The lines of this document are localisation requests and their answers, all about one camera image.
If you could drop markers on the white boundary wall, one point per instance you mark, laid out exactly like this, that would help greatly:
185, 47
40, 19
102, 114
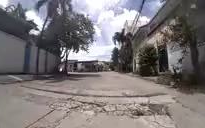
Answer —
6, 53

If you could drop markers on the thin-trunked tree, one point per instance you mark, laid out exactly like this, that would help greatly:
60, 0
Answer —
194, 56

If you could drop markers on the group of dark trees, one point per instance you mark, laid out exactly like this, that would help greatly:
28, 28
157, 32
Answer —
125, 50

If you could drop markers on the grey concrete road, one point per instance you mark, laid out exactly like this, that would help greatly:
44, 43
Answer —
93, 83

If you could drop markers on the pale building with wall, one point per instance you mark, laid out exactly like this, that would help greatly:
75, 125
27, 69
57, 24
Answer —
175, 55

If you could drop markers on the palm tree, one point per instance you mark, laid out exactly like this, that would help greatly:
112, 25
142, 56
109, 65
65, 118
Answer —
39, 46

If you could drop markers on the large leafy tree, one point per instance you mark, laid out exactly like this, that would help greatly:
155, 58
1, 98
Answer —
73, 33

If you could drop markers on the dark-roofed building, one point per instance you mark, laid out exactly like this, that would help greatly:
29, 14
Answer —
6, 23

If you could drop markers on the low distant building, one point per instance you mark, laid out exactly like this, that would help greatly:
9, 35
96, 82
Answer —
85, 65

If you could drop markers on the dark green bush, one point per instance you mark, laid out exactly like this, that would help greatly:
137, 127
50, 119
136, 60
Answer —
148, 60

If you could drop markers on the grey concrete pavement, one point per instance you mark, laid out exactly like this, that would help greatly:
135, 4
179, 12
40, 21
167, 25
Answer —
3, 78
193, 100

